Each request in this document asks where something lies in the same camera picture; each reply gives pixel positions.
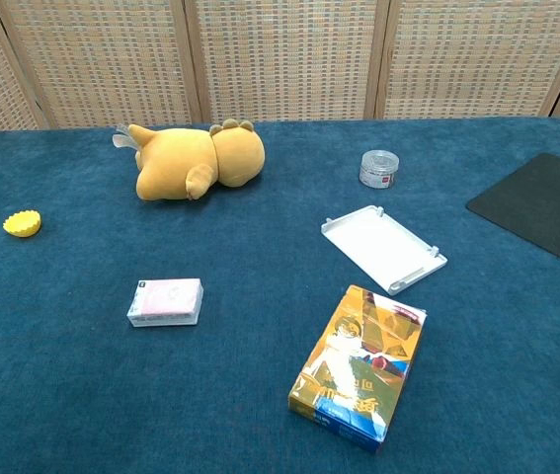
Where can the small yellow round object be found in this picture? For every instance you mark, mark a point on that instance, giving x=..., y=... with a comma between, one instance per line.
x=22, y=223

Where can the blue table cloth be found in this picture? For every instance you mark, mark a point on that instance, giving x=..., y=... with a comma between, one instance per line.
x=260, y=296

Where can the clear round plastic jar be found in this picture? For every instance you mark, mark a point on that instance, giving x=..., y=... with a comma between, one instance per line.
x=379, y=169

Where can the yellow plush dinosaur toy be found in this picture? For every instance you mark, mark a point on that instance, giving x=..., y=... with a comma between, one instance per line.
x=181, y=160

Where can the yellow and blue snack box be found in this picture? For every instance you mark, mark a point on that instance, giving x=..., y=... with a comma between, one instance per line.
x=358, y=365

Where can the woven bamboo folding screen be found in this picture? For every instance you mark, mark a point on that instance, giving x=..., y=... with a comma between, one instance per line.
x=279, y=59

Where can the black square mouse pad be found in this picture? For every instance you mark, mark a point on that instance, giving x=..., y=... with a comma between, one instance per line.
x=546, y=205

